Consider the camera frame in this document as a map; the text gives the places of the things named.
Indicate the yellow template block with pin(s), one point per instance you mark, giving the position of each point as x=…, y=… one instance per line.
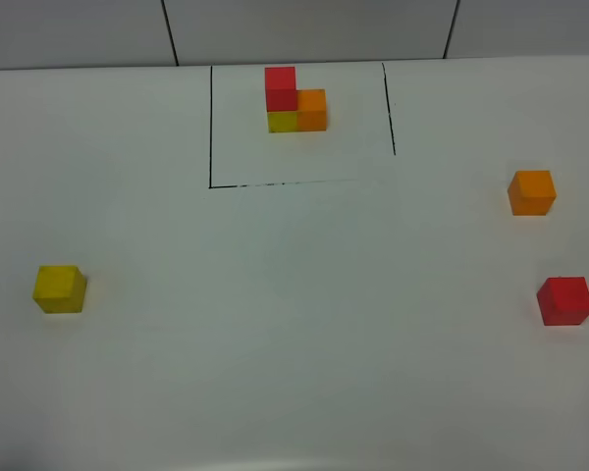
x=282, y=121

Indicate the orange template block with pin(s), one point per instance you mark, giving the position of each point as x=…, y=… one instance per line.
x=311, y=113

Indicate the red template block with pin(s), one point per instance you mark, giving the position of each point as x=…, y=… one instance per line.
x=280, y=89

